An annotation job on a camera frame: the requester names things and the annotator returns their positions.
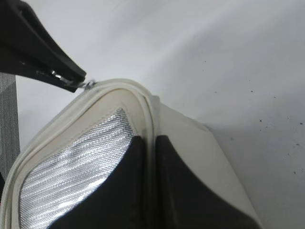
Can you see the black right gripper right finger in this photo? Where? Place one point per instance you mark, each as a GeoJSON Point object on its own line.
{"type": "Point", "coordinates": [184, 201]}

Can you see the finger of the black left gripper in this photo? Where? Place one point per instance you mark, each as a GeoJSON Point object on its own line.
{"type": "Point", "coordinates": [50, 53]}
{"type": "Point", "coordinates": [17, 46]}

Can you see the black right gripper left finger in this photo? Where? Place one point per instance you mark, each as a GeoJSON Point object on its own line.
{"type": "Point", "coordinates": [117, 203]}

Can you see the silver zipper pull with ring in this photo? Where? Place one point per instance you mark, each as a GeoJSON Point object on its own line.
{"type": "Point", "coordinates": [72, 86]}

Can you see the cream insulated zipper bag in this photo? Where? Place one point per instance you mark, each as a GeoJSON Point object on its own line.
{"type": "Point", "coordinates": [77, 151]}

